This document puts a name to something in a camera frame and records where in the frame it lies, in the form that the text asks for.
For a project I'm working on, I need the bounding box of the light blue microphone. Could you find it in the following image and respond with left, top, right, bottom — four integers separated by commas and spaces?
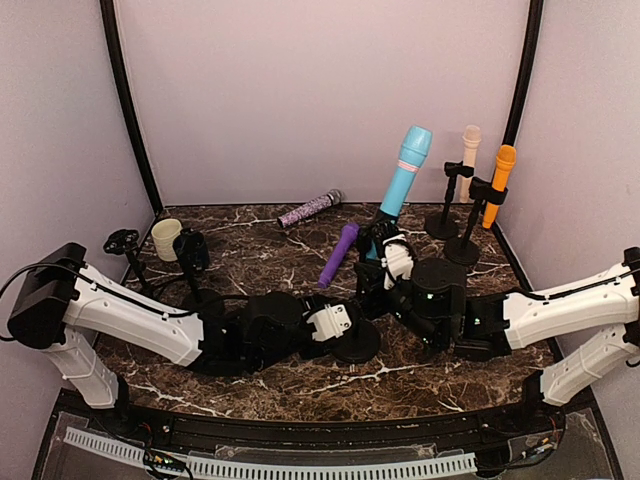
364, 124, 434, 261

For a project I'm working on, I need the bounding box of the orange microphone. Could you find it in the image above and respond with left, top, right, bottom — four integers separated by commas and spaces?
482, 145, 516, 229

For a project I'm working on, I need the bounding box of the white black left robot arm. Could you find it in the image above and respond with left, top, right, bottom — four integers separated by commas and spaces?
7, 242, 362, 436

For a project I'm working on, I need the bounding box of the black left corner frame post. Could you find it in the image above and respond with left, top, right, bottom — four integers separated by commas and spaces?
99, 0, 164, 214

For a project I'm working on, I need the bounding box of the purple microphone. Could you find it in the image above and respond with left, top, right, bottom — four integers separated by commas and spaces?
317, 223, 360, 289

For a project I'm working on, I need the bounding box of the rhinestone silver-head microphone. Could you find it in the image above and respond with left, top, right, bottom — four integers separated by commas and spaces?
277, 189, 344, 228

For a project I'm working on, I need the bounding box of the black stand holding blue microphone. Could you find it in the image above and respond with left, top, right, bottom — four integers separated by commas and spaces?
332, 212, 384, 365

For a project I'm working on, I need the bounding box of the black front table rail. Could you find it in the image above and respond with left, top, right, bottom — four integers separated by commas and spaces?
83, 404, 566, 451

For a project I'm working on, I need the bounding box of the black corner frame post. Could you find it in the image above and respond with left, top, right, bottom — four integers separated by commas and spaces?
502, 0, 544, 147
99, 0, 164, 214

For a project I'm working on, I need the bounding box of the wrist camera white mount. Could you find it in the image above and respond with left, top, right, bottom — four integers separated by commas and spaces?
370, 221, 416, 290
306, 304, 353, 343

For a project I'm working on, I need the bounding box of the black right corner frame post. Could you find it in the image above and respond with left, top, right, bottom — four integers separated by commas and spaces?
502, 0, 544, 147

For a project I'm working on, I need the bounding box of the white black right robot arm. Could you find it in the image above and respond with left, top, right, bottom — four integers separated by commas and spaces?
354, 240, 639, 434

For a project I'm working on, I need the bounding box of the white paper cup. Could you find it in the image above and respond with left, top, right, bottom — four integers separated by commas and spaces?
151, 218, 182, 262

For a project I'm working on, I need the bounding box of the black stand holding orange microphone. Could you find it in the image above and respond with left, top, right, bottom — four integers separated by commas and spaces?
444, 177, 508, 266

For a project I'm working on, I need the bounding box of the dark blue cup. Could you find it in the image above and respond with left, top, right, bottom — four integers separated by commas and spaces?
173, 228, 210, 274

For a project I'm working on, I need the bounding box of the black stand holding white microphone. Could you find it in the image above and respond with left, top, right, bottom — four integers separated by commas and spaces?
424, 161, 474, 240

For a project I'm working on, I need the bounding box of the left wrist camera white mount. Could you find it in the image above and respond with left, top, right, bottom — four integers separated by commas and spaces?
306, 304, 353, 343

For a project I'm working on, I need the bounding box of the black tripod shock-mount stand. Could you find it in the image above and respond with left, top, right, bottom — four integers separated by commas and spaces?
103, 228, 196, 296

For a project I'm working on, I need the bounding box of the black stand holding purple microphone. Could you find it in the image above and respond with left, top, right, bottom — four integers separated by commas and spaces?
173, 228, 210, 305

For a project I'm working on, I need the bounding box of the cream white microphone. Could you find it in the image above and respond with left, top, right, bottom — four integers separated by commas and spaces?
459, 125, 482, 203

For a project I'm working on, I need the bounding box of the white slotted cable duct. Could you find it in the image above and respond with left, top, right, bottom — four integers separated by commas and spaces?
63, 427, 477, 479

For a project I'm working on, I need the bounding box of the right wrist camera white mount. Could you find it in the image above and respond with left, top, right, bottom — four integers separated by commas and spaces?
370, 221, 416, 290

